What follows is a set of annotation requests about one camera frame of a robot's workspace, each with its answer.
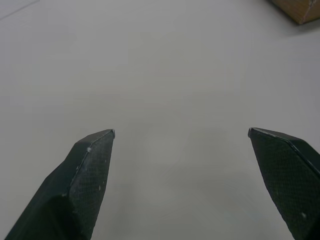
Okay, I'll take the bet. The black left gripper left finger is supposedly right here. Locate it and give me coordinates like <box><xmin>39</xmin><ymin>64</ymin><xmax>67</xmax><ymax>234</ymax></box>
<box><xmin>4</xmin><ymin>128</ymin><xmax>116</xmax><ymax>240</ymax></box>

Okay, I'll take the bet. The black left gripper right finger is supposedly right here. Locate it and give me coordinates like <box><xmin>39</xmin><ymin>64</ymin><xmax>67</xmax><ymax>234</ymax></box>
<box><xmin>247</xmin><ymin>127</ymin><xmax>320</xmax><ymax>240</ymax></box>

